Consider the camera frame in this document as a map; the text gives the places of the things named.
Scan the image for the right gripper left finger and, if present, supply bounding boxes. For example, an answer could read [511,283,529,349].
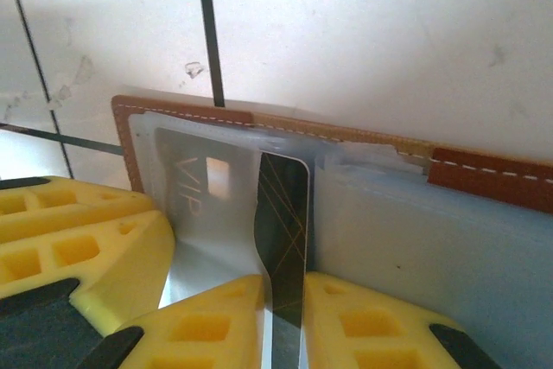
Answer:
[92,275,265,369]

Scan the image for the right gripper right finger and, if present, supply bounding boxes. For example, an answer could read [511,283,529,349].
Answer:
[302,270,505,369]

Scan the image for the black card gold lines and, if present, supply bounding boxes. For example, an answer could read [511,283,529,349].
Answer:
[253,151,313,369]

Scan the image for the brown leather card holder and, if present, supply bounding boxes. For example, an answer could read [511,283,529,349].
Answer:
[111,94,553,369]

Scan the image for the dark grey VIP card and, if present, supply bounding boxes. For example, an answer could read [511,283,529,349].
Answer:
[153,126,263,236]

